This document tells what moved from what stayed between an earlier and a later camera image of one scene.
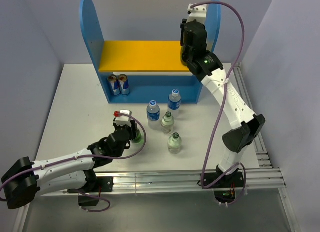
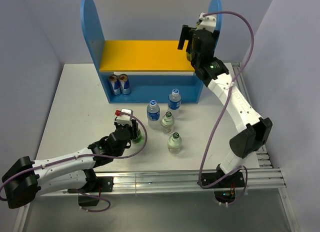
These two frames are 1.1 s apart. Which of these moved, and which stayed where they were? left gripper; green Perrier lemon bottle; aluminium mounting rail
Moved: green Perrier lemon bottle
Stayed: left gripper; aluminium mounting rail
